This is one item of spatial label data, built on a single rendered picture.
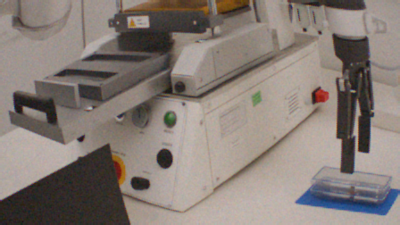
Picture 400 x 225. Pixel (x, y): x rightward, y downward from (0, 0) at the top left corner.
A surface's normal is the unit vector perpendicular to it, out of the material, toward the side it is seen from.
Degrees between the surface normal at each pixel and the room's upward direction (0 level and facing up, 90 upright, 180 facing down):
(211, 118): 90
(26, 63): 90
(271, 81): 90
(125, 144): 65
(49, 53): 90
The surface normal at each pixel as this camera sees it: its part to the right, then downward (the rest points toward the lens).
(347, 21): -0.24, 0.37
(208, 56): 0.78, 0.13
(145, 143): -0.61, -0.07
